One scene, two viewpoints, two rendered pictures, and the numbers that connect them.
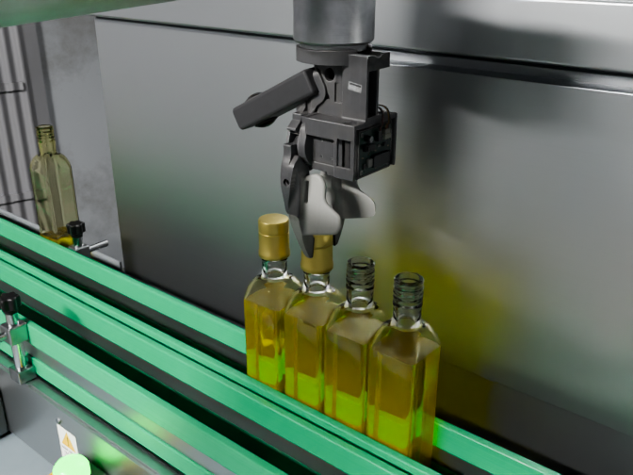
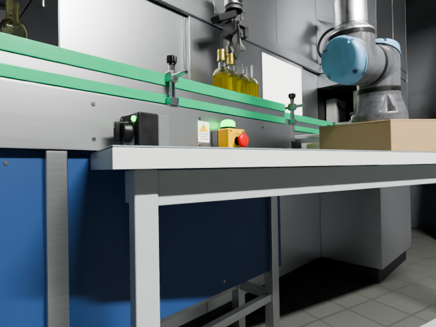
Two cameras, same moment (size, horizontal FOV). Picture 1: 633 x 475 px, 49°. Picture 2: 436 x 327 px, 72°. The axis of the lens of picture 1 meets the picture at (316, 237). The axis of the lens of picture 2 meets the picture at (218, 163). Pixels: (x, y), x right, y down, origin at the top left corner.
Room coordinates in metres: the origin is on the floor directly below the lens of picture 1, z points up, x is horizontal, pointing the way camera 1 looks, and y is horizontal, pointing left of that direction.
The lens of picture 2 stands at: (0.63, 1.18, 0.72)
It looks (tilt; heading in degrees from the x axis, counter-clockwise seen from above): 1 degrees up; 275
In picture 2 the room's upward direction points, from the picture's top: 1 degrees counter-clockwise
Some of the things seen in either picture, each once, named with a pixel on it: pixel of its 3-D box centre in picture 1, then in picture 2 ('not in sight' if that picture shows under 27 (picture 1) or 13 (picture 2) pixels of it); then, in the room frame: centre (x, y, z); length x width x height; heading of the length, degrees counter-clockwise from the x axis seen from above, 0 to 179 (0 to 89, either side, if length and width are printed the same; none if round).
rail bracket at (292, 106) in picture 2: not in sight; (287, 109); (0.45, -0.07, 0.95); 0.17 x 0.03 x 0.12; 141
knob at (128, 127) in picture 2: not in sight; (121, 131); (0.89, 0.57, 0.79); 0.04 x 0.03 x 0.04; 141
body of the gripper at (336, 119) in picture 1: (339, 110); (235, 24); (0.66, -0.02, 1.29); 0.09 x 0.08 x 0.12; 51
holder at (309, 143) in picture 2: not in sight; (317, 148); (0.33, -0.11, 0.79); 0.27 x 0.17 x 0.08; 141
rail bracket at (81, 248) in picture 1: (90, 254); not in sight; (1.09, 0.39, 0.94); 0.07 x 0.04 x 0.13; 141
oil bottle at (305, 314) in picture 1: (316, 369); (231, 98); (0.68, 0.00, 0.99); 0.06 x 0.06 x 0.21; 51
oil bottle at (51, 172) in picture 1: (55, 196); (12, 53); (1.21, 0.48, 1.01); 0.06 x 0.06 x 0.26; 52
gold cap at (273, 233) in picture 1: (273, 237); (221, 56); (0.71, 0.05, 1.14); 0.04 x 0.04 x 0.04
